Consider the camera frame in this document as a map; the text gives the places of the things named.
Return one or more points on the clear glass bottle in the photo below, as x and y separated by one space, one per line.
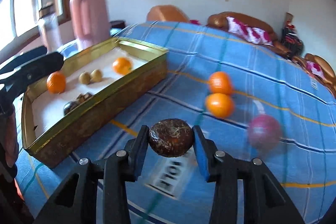
49 28

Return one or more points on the pink floral pillow left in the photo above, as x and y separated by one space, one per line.
250 34

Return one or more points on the pink electric kettle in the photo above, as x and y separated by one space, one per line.
90 22

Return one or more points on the person's left hand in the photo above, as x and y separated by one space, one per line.
9 145

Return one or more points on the purple passion fruit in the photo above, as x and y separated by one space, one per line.
264 132

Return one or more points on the gold metal tin tray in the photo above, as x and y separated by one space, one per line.
102 80

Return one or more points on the pink floral armchair pillow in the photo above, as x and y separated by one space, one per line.
314 70

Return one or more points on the blue plaid tablecloth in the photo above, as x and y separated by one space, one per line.
304 159

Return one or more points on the brown leather armchair right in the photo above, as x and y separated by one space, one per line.
329 74

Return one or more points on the dark shelf with items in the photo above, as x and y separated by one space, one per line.
289 37

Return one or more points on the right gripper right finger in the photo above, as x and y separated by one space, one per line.
265 200

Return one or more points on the dark brown fruit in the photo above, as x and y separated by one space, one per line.
81 98
68 107
171 137

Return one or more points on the brown leather chair left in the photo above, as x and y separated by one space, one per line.
167 13

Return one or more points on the brown leather long sofa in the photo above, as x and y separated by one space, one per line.
219 21

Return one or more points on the large orange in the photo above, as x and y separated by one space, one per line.
56 83

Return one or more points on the tan longan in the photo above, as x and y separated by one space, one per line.
96 76
84 78

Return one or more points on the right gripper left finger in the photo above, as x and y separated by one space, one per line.
75 199

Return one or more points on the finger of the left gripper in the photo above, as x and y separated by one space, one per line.
16 82
22 58

